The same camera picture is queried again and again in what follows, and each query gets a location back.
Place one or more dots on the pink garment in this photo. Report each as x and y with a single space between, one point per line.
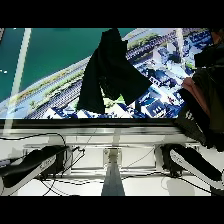
196 91

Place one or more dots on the black shorts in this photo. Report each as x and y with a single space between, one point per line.
110 66

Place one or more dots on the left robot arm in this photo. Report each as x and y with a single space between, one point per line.
20 170

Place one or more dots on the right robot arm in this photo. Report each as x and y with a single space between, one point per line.
195 164

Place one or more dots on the black garment with white print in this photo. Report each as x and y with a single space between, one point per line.
190 116

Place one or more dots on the silver frame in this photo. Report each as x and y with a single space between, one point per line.
113 181

